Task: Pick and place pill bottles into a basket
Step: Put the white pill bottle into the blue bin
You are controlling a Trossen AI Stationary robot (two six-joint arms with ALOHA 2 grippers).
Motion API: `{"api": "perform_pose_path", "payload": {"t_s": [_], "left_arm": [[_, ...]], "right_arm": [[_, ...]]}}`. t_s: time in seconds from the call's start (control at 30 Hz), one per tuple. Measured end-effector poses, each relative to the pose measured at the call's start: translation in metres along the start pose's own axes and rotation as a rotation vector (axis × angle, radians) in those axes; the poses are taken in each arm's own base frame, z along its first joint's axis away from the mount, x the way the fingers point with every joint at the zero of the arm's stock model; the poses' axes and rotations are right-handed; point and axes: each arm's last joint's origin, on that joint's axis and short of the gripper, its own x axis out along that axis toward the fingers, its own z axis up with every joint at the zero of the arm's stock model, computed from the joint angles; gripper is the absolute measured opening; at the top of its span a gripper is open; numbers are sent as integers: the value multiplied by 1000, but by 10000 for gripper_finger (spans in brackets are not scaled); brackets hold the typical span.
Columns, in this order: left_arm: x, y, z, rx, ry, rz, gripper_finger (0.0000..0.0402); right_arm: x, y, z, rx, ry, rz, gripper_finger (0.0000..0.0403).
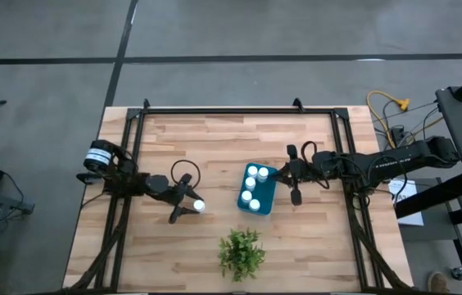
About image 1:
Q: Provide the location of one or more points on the white pill bottle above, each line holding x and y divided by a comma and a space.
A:
254, 204
246, 196
250, 182
252, 170
199, 205
262, 173

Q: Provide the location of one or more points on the green artificial plant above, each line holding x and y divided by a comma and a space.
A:
241, 254

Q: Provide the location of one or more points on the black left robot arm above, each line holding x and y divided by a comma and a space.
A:
124, 180

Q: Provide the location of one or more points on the person's shoe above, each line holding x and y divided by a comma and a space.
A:
438, 282

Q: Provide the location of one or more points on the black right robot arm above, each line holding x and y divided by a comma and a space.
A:
395, 162

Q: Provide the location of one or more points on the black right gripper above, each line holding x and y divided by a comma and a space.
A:
302, 172

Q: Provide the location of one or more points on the white paper sheet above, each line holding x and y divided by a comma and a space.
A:
411, 205

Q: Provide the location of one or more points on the black aluminium table frame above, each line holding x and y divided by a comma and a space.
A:
235, 110

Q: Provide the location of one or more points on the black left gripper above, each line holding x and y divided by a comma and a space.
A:
178, 192

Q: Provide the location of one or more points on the caster wheel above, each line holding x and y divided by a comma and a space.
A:
458, 273

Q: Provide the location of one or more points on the black power adapter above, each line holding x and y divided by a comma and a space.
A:
398, 133

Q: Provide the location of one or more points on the blue plastic basket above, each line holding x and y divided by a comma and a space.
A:
265, 192

